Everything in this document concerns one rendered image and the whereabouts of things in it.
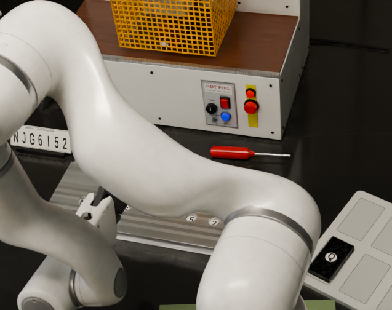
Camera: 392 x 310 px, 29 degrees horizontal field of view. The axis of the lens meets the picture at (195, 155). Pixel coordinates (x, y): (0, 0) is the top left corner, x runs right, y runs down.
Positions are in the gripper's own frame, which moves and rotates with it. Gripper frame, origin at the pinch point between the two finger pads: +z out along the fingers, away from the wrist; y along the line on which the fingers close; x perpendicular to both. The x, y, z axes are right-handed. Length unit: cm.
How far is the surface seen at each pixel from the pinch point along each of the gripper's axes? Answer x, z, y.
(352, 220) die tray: 41.9, 22.5, 13.4
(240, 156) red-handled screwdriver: 14.8, 35.2, 9.8
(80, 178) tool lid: -17.8, 19.5, 11.0
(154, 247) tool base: 3.8, 7.0, 16.4
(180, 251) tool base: 9.5, 7.0, 16.2
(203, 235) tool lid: 13.7, 9.6, 13.2
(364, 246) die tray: 45, 16, 15
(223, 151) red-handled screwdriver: 10.8, 35.1, 9.0
